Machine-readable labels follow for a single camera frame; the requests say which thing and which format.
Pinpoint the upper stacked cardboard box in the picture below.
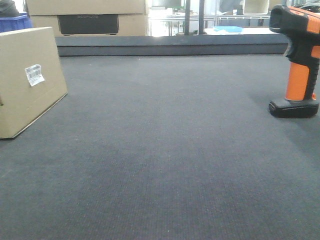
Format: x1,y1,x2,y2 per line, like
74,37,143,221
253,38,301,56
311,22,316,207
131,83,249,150
26,0,147,16

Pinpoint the white metal shelving rack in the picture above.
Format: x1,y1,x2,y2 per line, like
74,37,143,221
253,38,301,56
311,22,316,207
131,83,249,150
148,14,270,37

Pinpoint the beige open box background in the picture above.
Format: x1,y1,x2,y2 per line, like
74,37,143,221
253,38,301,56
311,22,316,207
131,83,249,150
243,0,270,15

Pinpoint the large cardboard box black print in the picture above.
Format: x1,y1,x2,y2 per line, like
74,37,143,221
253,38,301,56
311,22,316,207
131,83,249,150
29,13,150,38

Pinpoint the blue plastic crate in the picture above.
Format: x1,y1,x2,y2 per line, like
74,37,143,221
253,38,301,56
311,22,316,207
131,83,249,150
0,12,33,33

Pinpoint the dark grey raised ledge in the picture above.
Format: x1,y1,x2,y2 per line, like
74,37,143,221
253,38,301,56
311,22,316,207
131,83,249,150
55,34,288,57

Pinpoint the black vertical post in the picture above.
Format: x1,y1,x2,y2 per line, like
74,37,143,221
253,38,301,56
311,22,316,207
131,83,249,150
184,0,191,36
197,0,205,35

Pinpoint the light blue tray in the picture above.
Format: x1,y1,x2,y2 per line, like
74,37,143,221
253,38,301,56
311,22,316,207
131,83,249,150
213,26,243,33

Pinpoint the brown cardboard package box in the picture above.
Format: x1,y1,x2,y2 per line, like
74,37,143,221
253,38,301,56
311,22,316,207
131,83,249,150
0,27,68,139

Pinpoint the orange black scanner gun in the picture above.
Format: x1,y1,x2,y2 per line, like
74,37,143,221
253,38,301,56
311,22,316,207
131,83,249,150
268,4,320,118

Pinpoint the white barcode label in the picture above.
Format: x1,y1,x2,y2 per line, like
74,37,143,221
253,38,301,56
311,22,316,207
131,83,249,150
24,64,45,87

